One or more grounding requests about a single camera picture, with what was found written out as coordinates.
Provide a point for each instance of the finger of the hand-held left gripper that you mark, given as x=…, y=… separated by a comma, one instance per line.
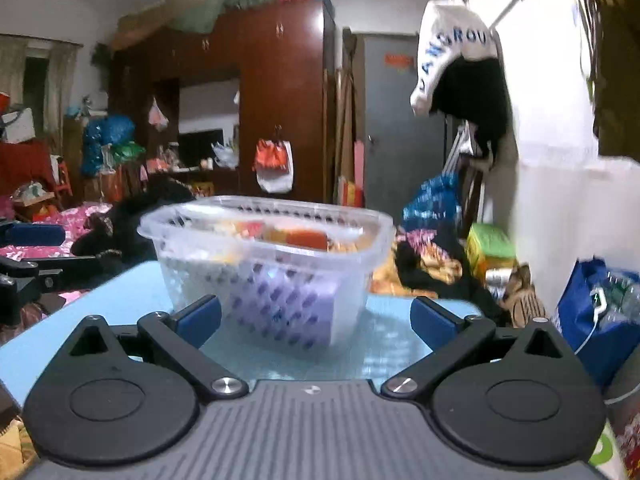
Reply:
x=65, y=266
x=37, y=234

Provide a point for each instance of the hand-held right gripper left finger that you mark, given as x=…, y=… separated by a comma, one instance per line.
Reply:
x=197, y=317

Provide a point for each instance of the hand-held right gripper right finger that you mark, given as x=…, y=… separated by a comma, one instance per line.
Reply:
x=432, y=320

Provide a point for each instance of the white plastic basket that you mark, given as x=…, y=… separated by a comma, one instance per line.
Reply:
x=200, y=275

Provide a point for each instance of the purple tissue pack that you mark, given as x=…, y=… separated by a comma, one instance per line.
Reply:
x=295, y=305

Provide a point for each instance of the orange medicine bottle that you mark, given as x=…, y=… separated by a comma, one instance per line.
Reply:
x=307, y=238

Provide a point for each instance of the pink floral blanket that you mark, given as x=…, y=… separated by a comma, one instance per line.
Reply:
x=75, y=217

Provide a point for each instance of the colourful yellow blanket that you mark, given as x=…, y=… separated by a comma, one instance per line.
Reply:
x=430, y=260

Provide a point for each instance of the red plastic stool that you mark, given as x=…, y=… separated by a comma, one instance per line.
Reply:
x=62, y=177

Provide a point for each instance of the red cloth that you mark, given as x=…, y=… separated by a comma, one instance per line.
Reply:
x=25, y=165

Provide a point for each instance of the green plastic box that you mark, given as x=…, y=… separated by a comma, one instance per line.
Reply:
x=490, y=250

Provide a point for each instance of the brown paper bag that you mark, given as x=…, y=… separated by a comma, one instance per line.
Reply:
x=525, y=295

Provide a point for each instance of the pile of blue plastic bags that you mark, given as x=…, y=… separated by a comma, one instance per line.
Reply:
x=105, y=140

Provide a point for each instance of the blue plastic bag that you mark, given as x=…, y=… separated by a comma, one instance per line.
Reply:
x=435, y=202

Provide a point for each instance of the blue tote bag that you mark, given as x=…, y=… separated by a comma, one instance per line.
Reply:
x=580, y=330

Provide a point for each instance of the beige curtain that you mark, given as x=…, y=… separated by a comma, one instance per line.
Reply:
x=55, y=75

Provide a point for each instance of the white pink plastic bag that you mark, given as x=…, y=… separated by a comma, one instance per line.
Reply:
x=158, y=116

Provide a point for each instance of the black television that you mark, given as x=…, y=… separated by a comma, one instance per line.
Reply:
x=200, y=147

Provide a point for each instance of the orange hanging bag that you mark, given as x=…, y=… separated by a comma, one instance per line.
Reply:
x=272, y=157

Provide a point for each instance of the grey door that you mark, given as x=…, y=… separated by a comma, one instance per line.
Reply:
x=395, y=130

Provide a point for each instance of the green white cardboard box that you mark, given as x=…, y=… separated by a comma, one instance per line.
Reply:
x=602, y=452

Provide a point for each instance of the white black hanging garment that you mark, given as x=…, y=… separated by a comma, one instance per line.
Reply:
x=475, y=95

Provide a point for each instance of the brown wooden wardrobe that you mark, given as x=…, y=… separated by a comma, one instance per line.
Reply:
x=285, y=90

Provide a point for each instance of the green cloth bundle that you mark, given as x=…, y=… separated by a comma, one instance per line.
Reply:
x=215, y=7

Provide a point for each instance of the dark hanging cloth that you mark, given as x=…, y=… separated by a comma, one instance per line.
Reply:
x=617, y=75

